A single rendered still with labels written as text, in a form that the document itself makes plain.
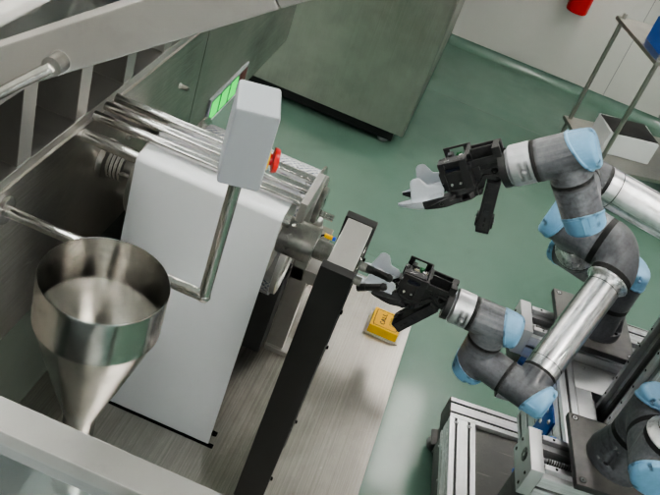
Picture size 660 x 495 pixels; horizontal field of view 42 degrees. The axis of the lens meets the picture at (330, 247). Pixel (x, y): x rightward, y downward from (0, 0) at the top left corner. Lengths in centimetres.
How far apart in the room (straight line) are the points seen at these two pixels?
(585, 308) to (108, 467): 136
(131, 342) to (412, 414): 229
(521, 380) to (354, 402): 35
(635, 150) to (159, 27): 453
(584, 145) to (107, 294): 83
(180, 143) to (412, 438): 192
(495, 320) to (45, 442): 120
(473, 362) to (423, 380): 146
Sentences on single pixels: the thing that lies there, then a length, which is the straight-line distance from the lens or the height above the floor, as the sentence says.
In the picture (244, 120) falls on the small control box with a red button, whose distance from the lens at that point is 92.
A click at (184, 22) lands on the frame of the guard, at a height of 193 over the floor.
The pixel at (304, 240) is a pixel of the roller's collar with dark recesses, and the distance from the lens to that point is 136.
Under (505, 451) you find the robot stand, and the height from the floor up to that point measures 21.
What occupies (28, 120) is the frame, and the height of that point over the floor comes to 152.
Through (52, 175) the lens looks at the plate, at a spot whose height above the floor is 140.
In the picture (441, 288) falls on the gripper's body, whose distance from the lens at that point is 176.
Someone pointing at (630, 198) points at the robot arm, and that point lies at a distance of 167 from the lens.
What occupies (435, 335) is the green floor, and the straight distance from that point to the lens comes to 349.
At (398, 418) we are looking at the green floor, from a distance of 309.
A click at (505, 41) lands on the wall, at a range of 621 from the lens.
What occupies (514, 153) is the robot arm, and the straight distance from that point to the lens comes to 151.
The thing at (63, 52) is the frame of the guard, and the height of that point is 187.
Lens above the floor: 215
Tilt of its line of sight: 36 degrees down
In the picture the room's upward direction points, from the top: 21 degrees clockwise
